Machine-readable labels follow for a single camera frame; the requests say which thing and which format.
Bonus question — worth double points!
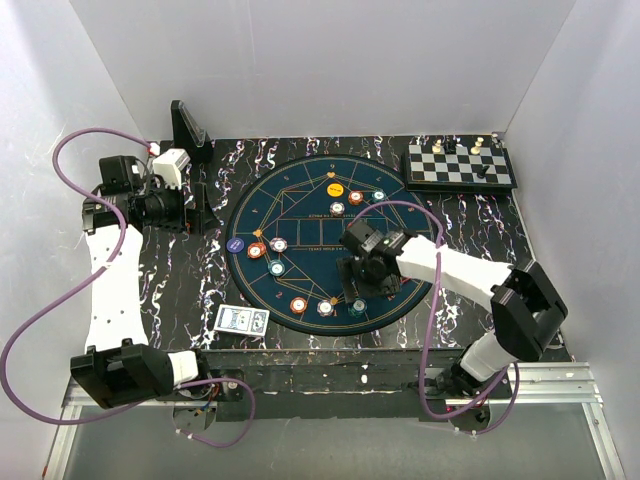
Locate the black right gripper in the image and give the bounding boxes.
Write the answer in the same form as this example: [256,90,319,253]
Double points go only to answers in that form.
[336,255,402,307]

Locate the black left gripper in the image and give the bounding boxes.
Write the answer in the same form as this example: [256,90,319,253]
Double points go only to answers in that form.
[143,178,221,236]

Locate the purple small blind button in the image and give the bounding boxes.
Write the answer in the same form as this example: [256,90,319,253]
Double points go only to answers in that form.
[226,237,245,254]

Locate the blue white poker chip stack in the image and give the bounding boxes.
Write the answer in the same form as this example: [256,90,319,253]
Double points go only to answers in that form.
[317,300,334,317]

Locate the orange chips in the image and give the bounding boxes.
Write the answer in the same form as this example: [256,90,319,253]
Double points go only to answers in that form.
[247,242,266,259]
[348,191,363,206]

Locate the blue white chips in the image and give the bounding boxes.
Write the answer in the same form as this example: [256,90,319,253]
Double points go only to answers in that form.
[329,202,345,217]
[269,237,288,253]

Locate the orange poker chip stack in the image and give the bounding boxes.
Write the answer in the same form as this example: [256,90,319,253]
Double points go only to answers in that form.
[290,297,308,314]

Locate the green chips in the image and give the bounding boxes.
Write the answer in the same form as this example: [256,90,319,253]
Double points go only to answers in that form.
[371,190,386,203]
[268,260,286,277]

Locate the yellow big blind button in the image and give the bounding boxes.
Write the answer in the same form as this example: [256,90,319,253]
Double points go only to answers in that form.
[326,182,344,198]

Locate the blue playing card box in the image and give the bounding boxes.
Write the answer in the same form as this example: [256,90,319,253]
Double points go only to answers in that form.
[214,304,270,337]

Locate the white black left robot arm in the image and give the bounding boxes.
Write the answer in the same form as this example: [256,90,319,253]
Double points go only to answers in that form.
[70,148,218,409]

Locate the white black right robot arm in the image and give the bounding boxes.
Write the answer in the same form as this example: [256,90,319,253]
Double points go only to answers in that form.
[338,220,568,398]

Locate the green poker chip stack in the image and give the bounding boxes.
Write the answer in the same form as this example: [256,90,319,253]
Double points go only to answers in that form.
[348,298,367,318]

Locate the round blue poker mat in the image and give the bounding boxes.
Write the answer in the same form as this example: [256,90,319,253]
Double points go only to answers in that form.
[226,155,435,336]

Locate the black card holder stand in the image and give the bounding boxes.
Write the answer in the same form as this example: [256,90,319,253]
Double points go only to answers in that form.
[170,100,214,164]

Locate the black white chess board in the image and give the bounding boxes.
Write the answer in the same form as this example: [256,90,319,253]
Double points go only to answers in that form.
[402,144,517,194]

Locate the black chess piece front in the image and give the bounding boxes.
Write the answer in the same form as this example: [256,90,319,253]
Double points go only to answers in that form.
[478,165,490,179]

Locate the black chess piece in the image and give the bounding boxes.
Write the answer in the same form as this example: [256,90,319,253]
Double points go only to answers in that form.
[444,136,457,155]
[478,165,490,179]

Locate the black chess piece back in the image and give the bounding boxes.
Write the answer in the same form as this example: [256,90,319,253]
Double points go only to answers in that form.
[444,136,457,155]

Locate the white chess piece right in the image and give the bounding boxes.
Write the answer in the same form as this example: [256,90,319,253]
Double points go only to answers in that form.
[470,137,484,155]

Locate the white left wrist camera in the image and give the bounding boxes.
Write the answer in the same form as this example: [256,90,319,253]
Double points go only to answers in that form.
[152,148,190,188]

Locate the aluminium rail frame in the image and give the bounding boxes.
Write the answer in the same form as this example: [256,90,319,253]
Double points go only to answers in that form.
[44,361,626,479]

